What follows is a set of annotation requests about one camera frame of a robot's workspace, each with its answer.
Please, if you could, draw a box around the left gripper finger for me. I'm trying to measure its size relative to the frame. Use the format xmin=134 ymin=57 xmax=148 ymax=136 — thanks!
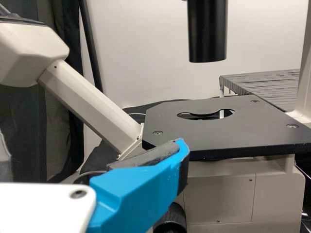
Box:
xmin=88 ymin=137 xmax=190 ymax=233

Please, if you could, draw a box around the cream microscope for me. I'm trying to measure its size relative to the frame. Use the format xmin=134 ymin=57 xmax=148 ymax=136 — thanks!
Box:
xmin=0 ymin=0 xmax=311 ymax=233

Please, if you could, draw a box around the black platform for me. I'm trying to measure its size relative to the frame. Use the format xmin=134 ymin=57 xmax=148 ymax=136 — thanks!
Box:
xmin=219 ymin=68 xmax=301 ymax=113

